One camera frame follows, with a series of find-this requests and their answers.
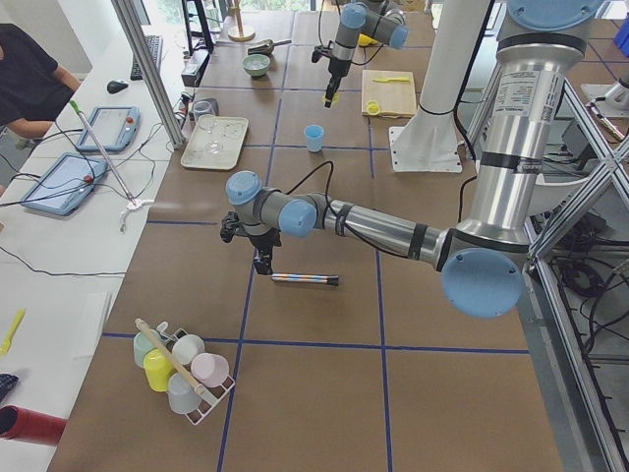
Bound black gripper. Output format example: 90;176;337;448
219;211;282;275
312;42;352;80

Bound yellow lemon slice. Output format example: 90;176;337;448
321;94;340;107

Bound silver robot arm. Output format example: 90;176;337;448
312;1;409;80
220;1;603;318

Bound yellow lemon half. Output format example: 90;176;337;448
366;100;380;116

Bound light blue plastic cup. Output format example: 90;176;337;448
304;124;324;152

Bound white cup in rack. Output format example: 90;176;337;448
172;334;205;366

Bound pink cup in rack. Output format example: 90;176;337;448
191;352;229;387

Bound mint green cup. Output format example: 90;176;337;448
133;331;155;369

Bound yellow cup in rack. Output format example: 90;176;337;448
143;349;176;392

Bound grey cup in rack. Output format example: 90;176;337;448
167;373;200;415

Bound yellow lemons on table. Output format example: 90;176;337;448
358;33;379;47

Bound bamboo cutting board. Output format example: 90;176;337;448
361;70;418;118

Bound yellow plastic knife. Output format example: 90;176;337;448
371;76;411;84
0;309;26;356

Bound steel ice scoop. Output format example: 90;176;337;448
247;38;292;56

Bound green bowl of ice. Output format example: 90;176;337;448
242;54;271;78

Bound round wooden stand base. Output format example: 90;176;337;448
227;0;256;42

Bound cream bear print tray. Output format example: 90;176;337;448
181;114;249;171

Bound clear wine glass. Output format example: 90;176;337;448
197;114;222;154

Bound black keyboard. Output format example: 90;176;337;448
129;34;164;83

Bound far blue teach pendant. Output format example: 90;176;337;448
84;106;141;153

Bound blue teach pendant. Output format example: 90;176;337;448
84;106;141;153
21;152;109;216

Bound near blue teach pendant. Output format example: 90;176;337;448
21;152;109;216

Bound black computer mouse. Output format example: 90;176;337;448
106;80;129;94

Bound person in black shirt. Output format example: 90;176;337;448
1;24;81;139

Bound red cylinder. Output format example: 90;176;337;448
1;405;67;446

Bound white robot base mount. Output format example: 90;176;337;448
389;1;493;173

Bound wooden rack handle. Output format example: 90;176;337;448
135;318;206;396

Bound white wire cup rack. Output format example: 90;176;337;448
157;322;235;425

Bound aluminium frame post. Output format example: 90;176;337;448
111;0;185;150

